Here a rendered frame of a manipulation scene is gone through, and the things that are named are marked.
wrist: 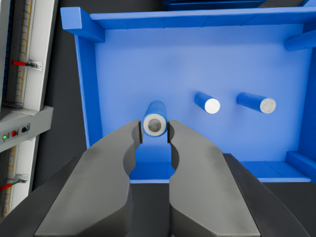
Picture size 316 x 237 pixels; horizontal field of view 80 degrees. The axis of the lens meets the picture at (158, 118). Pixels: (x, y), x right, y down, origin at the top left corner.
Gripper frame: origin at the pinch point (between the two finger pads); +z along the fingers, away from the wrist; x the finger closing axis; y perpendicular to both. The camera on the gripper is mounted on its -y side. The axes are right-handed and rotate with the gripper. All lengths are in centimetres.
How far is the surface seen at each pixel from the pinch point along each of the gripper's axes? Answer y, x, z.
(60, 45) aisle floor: 2, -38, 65
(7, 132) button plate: 22, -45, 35
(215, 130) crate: 8.6, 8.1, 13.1
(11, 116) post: 19, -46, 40
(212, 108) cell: 2.7, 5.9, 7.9
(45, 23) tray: -6, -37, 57
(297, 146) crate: 11.2, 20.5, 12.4
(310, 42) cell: -3.4, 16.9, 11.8
